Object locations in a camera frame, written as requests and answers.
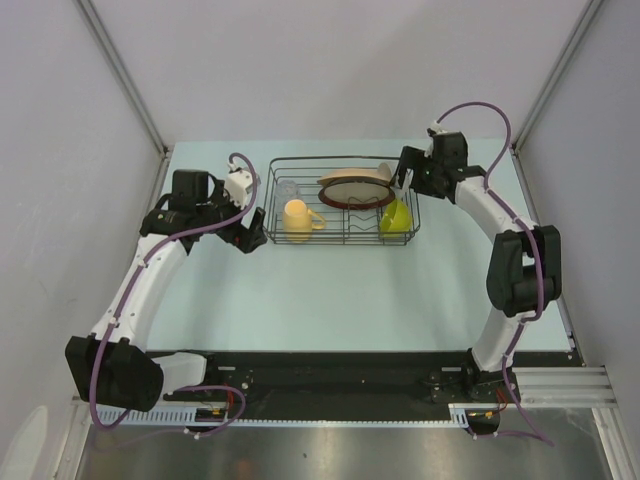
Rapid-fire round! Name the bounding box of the yellow mug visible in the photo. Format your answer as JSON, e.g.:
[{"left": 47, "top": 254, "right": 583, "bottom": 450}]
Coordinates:
[{"left": 282, "top": 199, "right": 326, "bottom": 243}]

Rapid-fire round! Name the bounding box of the black wire dish rack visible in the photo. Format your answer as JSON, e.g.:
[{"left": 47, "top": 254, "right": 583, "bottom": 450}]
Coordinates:
[{"left": 264, "top": 155, "right": 420, "bottom": 245}]

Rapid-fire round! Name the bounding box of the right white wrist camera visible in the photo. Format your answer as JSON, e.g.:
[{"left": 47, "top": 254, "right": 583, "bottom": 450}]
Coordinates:
[{"left": 426, "top": 121, "right": 448, "bottom": 138}]

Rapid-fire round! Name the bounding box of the white slotted cable duct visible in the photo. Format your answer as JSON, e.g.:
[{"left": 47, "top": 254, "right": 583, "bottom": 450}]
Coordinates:
[{"left": 92, "top": 403, "right": 501, "bottom": 429}]

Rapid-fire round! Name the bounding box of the bird pattern plate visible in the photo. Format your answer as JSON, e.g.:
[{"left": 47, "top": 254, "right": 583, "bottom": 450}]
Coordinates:
[{"left": 317, "top": 168, "right": 385, "bottom": 185}]

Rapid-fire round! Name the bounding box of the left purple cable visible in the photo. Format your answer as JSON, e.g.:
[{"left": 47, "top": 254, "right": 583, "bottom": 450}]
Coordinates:
[{"left": 88, "top": 152, "right": 259, "bottom": 431}]

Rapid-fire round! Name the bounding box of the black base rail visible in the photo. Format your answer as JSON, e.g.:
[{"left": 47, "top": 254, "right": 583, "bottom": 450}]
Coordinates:
[{"left": 164, "top": 350, "right": 521, "bottom": 421}]

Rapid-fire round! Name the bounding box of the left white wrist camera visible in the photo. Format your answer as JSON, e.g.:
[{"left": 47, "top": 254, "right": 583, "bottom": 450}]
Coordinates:
[{"left": 224, "top": 162, "right": 259, "bottom": 209}]

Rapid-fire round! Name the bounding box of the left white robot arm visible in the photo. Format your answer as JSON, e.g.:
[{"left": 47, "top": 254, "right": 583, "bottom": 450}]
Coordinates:
[{"left": 65, "top": 164, "right": 266, "bottom": 412}]

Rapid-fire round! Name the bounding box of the clear plastic cup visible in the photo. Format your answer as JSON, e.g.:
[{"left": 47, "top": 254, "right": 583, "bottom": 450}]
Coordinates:
[{"left": 275, "top": 180, "right": 300, "bottom": 203}]

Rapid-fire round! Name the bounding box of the white bowl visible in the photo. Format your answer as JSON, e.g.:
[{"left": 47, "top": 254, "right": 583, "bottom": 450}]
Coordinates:
[{"left": 377, "top": 162, "right": 392, "bottom": 182}]

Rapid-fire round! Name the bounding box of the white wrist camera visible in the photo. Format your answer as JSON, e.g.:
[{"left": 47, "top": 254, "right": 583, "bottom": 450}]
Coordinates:
[
  {"left": 224, "top": 162, "right": 259, "bottom": 209},
  {"left": 426, "top": 121, "right": 448, "bottom": 138}
]

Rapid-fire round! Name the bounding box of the yellow-green bowl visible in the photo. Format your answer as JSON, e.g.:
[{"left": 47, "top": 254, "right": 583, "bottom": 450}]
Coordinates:
[{"left": 379, "top": 199, "right": 413, "bottom": 239}]

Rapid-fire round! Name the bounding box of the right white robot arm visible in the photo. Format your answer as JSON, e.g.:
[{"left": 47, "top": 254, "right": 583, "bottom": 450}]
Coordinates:
[{"left": 393, "top": 132, "right": 562, "bottom": 401}]

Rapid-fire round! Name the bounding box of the red rimmed beige plate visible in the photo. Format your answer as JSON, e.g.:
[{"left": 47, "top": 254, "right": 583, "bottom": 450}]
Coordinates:
[{"left": 318, "top": 179, "right": 396, "bottom": 210}]

